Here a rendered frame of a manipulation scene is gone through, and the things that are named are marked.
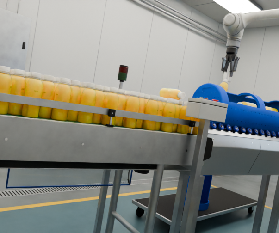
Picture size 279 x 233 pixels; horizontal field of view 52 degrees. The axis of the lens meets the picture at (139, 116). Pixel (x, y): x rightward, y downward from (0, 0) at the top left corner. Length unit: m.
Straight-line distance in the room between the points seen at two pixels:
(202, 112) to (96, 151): 0.56
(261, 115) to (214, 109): 0.73
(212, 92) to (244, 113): 0.27
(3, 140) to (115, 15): 4.56
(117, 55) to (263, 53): 3.86
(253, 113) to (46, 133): 1.42
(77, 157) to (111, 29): 4.33
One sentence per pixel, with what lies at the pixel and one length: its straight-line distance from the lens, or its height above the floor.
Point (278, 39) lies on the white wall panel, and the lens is 7.74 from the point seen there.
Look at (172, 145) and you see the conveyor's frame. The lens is 1.50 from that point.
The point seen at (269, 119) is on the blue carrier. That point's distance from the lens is 2.27.
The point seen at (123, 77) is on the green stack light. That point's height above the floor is 1.18.
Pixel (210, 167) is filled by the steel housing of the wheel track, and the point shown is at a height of 0.69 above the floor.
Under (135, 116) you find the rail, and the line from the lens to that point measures 1.36.
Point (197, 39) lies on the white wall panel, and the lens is 7.20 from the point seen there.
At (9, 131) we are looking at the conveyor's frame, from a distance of 1.15.
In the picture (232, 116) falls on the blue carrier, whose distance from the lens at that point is 1.95.
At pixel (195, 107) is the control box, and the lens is 1.46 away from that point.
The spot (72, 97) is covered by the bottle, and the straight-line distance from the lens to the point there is 1.26.
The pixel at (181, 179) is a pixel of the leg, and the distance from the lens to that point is 2.03.
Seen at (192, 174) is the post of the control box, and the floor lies 0.70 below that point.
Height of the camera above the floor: 1.03
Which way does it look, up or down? 3 degrees down
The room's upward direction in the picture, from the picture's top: 10 degrees clockwise
